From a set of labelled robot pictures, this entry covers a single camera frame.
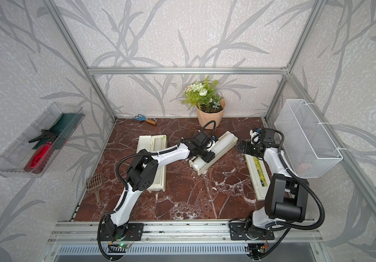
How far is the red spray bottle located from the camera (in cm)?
57

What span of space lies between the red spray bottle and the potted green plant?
0.65m

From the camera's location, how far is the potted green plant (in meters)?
0.95

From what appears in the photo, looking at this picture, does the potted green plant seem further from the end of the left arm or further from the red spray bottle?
the red spray bottle

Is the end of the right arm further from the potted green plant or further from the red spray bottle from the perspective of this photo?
the red spray bottle
